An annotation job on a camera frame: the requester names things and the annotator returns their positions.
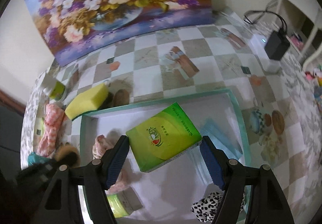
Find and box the black cable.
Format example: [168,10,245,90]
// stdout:
[243,10,288,38]

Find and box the pink white zigzag cloth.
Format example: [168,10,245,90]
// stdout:
[37,103,65,158]

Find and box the checkered patterned tablecloth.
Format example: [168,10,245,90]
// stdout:
[21,11,313,224]

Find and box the white tray with green rim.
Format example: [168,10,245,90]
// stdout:
[80,89,251,223]

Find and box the white green pill bottle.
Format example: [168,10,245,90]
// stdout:
[40,74,67,101]

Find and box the white power strip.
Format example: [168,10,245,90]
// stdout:
[249,34,281,73]

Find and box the black power adapter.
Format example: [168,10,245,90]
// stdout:
[264,31,290,61]

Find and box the green tissue pack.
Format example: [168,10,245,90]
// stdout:
[126,102,202,173]
[107,187,143,218]

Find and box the floral painting canvas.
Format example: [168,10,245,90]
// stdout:
[25,0,212,66]

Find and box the teal plastic box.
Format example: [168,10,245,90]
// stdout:
[27,152,51,166]

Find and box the white shelf frame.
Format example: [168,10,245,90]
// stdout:
[276,0,321,71]

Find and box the green yellow scouring sponge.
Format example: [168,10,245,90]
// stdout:
[65,82,114,120]

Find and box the black white spotted cloth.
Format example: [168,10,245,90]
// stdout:
[191,191,245,224]

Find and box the pink floral cloth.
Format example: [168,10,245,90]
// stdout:
[92,135,129,195]

